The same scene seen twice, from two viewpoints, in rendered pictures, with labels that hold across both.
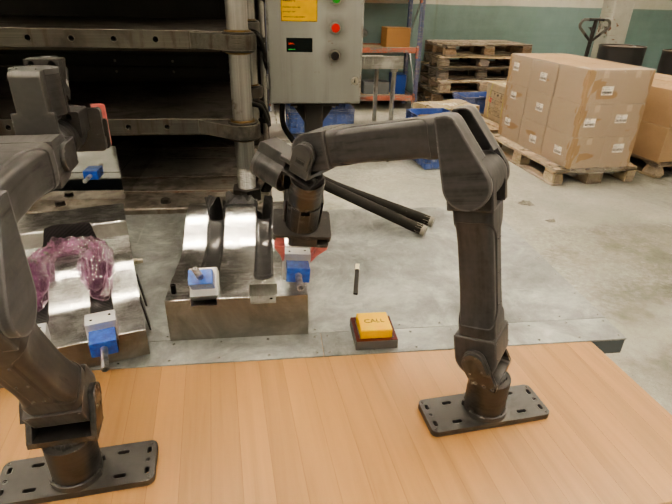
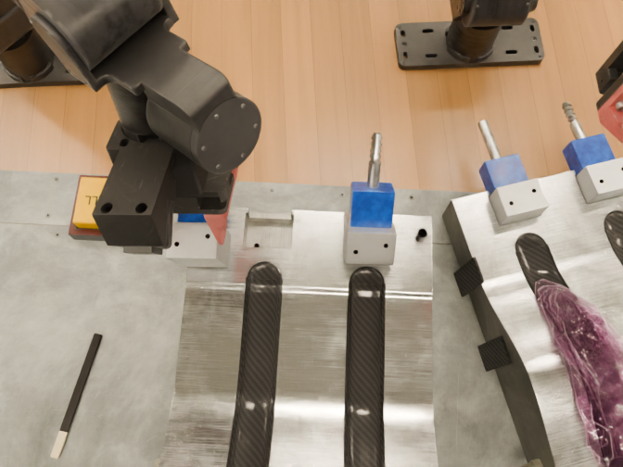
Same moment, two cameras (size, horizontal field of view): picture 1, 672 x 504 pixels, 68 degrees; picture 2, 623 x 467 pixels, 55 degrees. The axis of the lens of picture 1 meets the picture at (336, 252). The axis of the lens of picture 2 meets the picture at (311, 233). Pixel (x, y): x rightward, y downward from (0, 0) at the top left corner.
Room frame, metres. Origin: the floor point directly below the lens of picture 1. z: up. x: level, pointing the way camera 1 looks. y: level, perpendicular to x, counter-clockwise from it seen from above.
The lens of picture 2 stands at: (1.01, 0.22, 1.50)
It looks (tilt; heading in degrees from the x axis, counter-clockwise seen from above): 71 degrees down; 190
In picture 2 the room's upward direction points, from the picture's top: straight up
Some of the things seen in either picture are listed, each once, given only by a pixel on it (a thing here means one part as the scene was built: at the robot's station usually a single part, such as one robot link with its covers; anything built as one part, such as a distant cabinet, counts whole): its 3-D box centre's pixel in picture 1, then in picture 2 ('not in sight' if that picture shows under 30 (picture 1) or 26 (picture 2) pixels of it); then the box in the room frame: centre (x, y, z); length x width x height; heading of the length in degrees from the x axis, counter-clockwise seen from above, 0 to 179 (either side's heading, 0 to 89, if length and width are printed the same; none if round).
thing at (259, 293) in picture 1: (263, 298); (269, 233); (0.81, 0.14, 0.87); 0.05 x 0.05 x 0.04; 7
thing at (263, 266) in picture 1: (237, 231); (311, 436); (1.01, 0.22, 0.92); 0.35 x 0.16 x 0.09; 7
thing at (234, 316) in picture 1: (243, 247); (299, 452); (1.03, 0.21, 0.87); 0.50 x 0.26 x 0.14; 7
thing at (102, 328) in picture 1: (103, 345); (501, 170); (0.68, 0.39, 0.86); 0.13 x 0.05 x 0.05; 25
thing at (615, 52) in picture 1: (613, 80); not in sight; (7.20, -3.73, 0.44); 0.59 x 0.59 x 0.88
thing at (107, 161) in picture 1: (99, 151); not in sight; (1.75, 0.86, 0.87); 0.50 x 0.27 x 0.17; 7
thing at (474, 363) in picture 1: (486, 358); not in sight; (0.61, -0.23, 0.90); 0.09 x 0.06 x 0.06; 149
